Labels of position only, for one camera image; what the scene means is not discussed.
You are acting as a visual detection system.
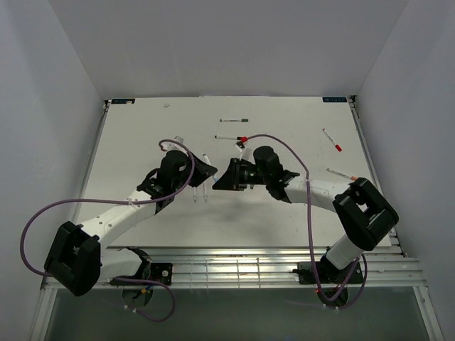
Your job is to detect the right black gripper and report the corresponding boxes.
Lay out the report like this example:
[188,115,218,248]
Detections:
[213,158,270,190]

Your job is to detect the blue capped marker pen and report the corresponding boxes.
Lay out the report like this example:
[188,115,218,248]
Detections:
[203,153,218,183]

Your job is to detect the black capped marker pen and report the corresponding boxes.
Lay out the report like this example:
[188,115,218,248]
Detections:
[214,135,241,141]

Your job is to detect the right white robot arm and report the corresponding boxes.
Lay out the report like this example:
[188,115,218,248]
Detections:
[213,146,399,283]

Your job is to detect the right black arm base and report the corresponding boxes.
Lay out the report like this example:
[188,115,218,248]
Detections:
[292,261,363,284]

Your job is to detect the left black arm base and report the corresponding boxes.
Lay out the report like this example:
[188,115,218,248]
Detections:
[109,262,173,286]

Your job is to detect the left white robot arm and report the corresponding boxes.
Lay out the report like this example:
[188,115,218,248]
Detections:
[44,150,218,296]

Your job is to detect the green capped marker pen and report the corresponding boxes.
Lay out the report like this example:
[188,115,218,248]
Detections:
[220,119,249,123]

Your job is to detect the orange capped marker pen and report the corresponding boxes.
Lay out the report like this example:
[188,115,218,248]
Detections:
[326,168,358,181]

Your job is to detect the red capped marker pen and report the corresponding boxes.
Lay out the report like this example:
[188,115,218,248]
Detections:
[322,129,343,152]

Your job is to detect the left blue corner label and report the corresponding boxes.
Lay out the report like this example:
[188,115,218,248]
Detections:
[110,98,136,105]

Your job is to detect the blue corner label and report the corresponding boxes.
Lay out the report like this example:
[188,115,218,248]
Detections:
[322,97,348,103]
[110,98,136,105]

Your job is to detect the right blue corner label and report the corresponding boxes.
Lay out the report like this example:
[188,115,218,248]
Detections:
[322,97,348,103]

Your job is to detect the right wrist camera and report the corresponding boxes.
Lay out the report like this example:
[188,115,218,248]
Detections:
[234,136,250,161]

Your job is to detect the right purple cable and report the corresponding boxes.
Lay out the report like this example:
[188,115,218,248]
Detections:
[245,134,368,310]

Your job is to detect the purple cable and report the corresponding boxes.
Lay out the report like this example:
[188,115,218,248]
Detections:
[20,139,196,323]
[245,134,368,310]

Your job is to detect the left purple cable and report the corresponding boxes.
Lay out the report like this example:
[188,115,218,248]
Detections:
[20,139,196,323]

